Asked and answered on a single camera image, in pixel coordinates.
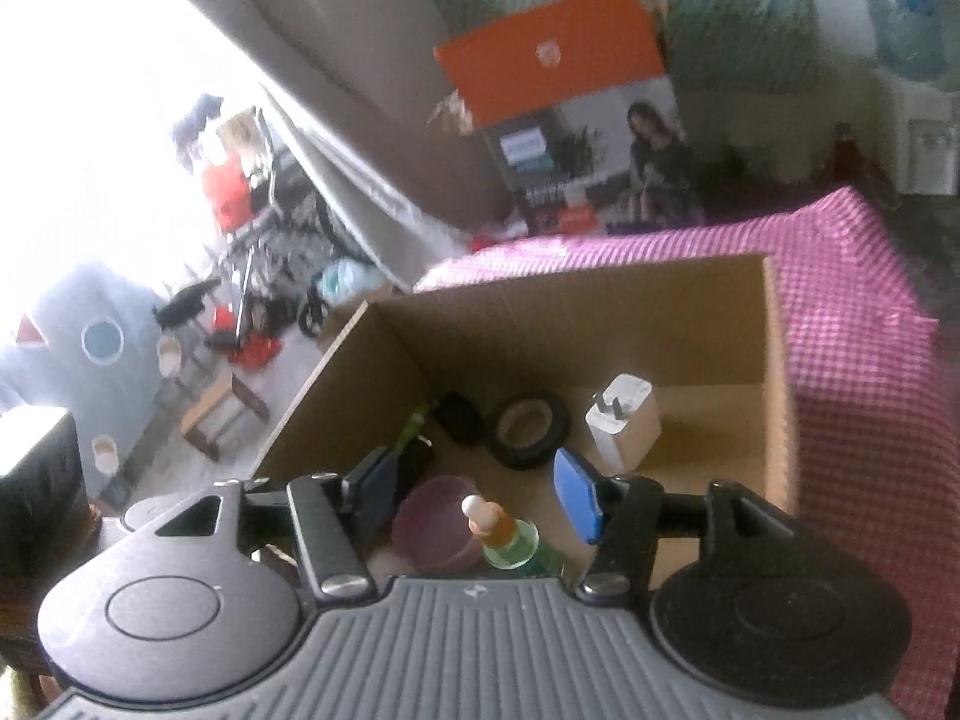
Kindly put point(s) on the pink plastic bowl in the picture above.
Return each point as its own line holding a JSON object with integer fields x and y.
{"x": 435, "y": 532}

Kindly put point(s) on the cardboard box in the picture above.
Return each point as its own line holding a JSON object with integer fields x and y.
{"x": 600, "y": 315}

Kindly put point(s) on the small black bottle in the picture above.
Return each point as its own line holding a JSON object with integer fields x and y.
{"x": 459, "y": 420}

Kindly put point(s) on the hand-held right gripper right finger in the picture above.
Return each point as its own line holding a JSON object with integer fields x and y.
{"x": 579, "y": 499}

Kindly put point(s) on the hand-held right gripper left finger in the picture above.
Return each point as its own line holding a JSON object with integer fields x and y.
{"x": 379, "y": 487}

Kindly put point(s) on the pink checkered tablecloth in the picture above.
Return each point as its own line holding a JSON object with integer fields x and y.
{"x": 862, "y": 390}

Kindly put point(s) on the orange printed carton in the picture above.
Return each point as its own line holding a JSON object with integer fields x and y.
{"x": 555, "y": 52}

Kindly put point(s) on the white water dispenser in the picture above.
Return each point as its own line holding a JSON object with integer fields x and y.
{"x": 922, "y": 135}

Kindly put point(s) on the red bottle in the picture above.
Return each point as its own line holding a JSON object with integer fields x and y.
{"x": 845, "y": 154}

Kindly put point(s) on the grey curtain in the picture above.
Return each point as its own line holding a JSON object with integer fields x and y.
{"x": 360, "y": 52}

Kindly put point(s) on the blue blanket with circles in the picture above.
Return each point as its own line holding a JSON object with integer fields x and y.
{"x": 75, "y": 390}

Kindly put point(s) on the red plastic bag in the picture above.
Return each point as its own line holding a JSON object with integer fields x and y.
{"x": 251, "y": 349}

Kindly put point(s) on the large water bottle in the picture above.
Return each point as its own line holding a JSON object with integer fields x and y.
{"x": 900, "y": 7}

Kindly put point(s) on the clear plastic bag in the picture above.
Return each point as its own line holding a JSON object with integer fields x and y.
{"x": 341, "y": 281}

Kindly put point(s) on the green tube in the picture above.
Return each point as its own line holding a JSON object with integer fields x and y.
{"x": 412, "y": 427}

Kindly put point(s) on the green glass dropper bottle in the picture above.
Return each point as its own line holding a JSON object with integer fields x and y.
{"x": 517, "y": 540}

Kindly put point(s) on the wooden stool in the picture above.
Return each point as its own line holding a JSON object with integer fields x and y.
{"x": 217, "y": 397}

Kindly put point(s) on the dark boxy object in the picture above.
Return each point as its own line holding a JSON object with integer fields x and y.
{"x": 37, "y": 495}

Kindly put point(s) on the wheelchair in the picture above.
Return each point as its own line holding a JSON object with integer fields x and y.
{"x": 262, "y": 240}

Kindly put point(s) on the black tape roll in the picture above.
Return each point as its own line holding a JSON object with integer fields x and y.
{"x": 559, "y": 427}

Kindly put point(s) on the red plastic item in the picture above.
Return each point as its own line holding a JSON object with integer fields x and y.
{"x": 491, "y": 241}

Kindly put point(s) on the white charger plug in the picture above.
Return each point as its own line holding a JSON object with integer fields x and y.
{"x": 626, "y": 427}

